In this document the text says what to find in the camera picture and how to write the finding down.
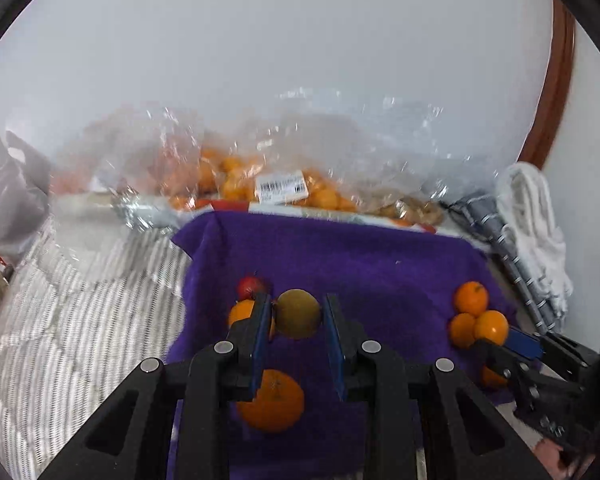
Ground yellow-green round fruit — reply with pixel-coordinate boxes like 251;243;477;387
275;288;323;339

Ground grey plastic bags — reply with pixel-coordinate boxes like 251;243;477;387
0;125;53;266

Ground small red fruit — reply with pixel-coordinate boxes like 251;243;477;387
237;274;267;301

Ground red and white box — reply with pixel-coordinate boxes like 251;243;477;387
200;199;438;235

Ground white towel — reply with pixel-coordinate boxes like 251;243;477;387
495;162;573;311

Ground purple towel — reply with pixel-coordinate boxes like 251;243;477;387
166;210;518;480

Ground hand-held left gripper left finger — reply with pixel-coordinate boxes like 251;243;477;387
37;291;276;480

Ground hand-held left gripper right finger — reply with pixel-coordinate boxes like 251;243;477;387
321;293;538;480

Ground brown wooden frame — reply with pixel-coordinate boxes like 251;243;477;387
520;0;576;166

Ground small mandarin orange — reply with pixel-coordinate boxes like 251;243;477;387
448;312;478;350
453;281;490;317
480;366;510;390
473;310;510;348
228;300;277;341

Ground clear bag of tan produce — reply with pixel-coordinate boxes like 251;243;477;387
375;195;446;226

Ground clear plastic bag of oranges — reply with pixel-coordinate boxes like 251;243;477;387
50;87;501;226

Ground grey striped towel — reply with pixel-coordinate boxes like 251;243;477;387
445;195;561;336

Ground large orange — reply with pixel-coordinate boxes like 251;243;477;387
236;369;306;433

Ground person's right hand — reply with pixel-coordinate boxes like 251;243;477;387
532;437;581;478

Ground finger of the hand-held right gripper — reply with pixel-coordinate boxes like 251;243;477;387
507;327;600;383
475;338;583;441

